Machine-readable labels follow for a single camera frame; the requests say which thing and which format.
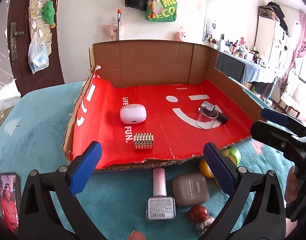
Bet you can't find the brass door handle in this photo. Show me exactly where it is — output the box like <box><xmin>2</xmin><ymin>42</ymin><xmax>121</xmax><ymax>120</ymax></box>
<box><xmin>10</xmin><ymin>22</ymin><xmax>25</xmax><ymax>61</ymax></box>

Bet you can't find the green tote bag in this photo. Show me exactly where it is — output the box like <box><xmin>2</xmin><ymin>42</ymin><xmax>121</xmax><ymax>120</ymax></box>
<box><xmin>145</xmin><ymin>0</ymin><xmax>177</xmax><ymax>23</ymax></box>

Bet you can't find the black smartphone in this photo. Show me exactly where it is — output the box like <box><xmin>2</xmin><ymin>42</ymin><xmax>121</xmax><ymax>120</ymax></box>
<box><xmin>0</xmin><ymin>172</ymin><xmax>21</xmax><ymax>236</ymax></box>

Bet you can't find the gold studded block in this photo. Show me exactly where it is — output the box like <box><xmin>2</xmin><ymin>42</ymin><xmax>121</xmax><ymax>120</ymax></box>
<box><xmin>133</xmin><ymin>133</ymin><xmax>154</xmax><ymax>150</ymax></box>

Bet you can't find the pink plush pig right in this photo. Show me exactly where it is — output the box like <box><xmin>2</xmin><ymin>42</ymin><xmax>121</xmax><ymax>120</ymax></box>
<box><xmin>176</xmin><ymin>31</ymin><xmax>186</xmax><ymax>42</ymax></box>

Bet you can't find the dark brown door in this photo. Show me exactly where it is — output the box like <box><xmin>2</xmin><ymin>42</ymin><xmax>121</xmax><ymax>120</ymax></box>
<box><xmin>7</xmin><ymin>0</ymin><xmax>66</xmax><ymax>98</ymax></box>

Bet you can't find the green yellow toy figure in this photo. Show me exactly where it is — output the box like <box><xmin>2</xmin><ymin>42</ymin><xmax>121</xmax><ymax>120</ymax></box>
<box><xmin>221</xmin><ymin>146</ymin><xmax>241</xmax><ymax>166</ymax></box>

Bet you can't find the white earbud case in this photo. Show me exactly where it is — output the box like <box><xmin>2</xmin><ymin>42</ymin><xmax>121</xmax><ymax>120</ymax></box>
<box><xmin>120</xmin><ymin>104</ymin><xmax>147</xmax><ymax>124</ymax></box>

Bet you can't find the orange-tipped stick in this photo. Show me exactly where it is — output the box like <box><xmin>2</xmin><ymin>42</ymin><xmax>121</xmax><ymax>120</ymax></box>
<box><xmin>117</xmin><ymin>9</ymin><xmax>121</xmax><ymax>41</ymax></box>

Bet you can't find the red-lined cardboard box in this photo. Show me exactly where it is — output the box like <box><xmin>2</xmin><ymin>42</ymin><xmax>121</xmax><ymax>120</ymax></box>
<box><xmin>63</xmin><ymin>40</ymin><xmax>262</xmax><ymax>170</ymax></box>

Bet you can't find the right hand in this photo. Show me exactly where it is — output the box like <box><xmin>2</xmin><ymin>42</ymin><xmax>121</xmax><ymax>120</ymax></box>
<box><xmin>284</xmin><ymin>166</ymin><xmax>300</xmax><ymax>230</ymax></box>

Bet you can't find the orange peach half hollow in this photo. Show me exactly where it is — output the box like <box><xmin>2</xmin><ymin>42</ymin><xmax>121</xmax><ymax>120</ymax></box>
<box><xmin>199</xmin><ymin>158</ymin><xmax>215</xmax><ymax>179</ymax></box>

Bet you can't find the pink nail polish bottle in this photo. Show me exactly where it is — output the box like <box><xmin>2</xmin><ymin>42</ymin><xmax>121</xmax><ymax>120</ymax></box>
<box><xmin>146</xmin><ymin>167</ymin><xmax>176</xmax><ymax>221</ymax></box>

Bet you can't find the white cabinet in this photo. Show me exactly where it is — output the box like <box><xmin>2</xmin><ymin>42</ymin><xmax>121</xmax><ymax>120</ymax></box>
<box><xmin>254</xmin><ymin>16</ymin><xmax>284</xmax><ymax>57</ymax></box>

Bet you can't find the brown eye shadow case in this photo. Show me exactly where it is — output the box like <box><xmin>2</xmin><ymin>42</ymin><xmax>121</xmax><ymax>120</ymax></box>
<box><xmin>172</xmin><ymin>173</ymin><xmax>209</xmax><ymax>207</ymax></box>

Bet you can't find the green plush crocodile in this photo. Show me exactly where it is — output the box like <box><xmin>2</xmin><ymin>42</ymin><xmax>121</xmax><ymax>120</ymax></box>
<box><xmin>41</xmin><ymin>1</ymin><xmax>56</xmax><ymax>28</ymax></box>

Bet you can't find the wooden stool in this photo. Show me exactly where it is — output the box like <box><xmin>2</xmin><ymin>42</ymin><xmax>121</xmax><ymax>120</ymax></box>
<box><xmin>274</xmin><ymin>92</ymin><xmax>302</xmax><ymax>118</ymax></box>

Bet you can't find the black silver perfume bottle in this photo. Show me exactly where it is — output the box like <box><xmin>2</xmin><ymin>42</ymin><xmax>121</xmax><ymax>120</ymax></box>
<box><xmin>198</xmin><ymin>101</ymin><xmax>228</xmax><ymax>124</ymax></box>

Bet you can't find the left hand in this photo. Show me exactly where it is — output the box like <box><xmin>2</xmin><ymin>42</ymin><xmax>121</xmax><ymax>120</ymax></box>
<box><xmin>127</xmin><ymin>231</ymin><xmax>146</xmax><ymax>240</ymax></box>

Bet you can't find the pink plush pig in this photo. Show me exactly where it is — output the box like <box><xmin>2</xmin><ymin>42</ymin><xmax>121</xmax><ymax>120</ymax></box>
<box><xmin>104</xmin><ymin>23</ymin><xmax>118</xmax><ymax>41</ymax></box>
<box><xmin>176</xmin><ymin>31</ymin><xmax>186</xmax><ymax>42</ymax></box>

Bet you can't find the white plastic bag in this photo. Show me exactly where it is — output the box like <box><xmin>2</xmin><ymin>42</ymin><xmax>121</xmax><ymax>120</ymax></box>
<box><xmin>28</xmin><ymin>33</ymin><xmax>49</xmax><ymax>74</ymax></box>

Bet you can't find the beige hanging organizer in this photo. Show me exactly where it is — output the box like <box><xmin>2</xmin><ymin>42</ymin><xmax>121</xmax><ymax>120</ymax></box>
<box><xmin>27</xmin><ymin>0</ymin><xmax>52</xmax><ymax>55</ymax></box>

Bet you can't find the pink curtain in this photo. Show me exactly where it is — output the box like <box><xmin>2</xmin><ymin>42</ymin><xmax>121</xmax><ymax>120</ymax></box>
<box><xmin>283</xmin><ymin>12</ymin><xmax>306</xmax><ymax>80</ymax></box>

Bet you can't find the clear glass cup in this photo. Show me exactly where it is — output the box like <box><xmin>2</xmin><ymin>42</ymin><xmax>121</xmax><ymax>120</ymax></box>
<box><xmin>196</xmin><ymin>113</ymin><xmax>216</xmax><ymax>130</ymax></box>

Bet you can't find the cluttered side table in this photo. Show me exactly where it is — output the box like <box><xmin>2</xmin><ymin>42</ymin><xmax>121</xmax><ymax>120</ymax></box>
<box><xmin>203</xmin><ymin>42</ymin><xmax>277</xmax><ymax>84</ymax></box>

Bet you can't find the red-capped glitter bottle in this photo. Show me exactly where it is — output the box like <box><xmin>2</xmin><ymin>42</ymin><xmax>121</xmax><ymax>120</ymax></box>
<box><xmin>187</xmin><ymin>205</ymin><xmax>215</xmax><ymax>236</ymax></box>

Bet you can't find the pink plush pig left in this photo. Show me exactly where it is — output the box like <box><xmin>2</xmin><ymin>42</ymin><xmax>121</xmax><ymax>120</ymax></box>
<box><xmin>104</xmin><ymin>23</ymin><xmax>118</xmax><ymax>41</ymax></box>

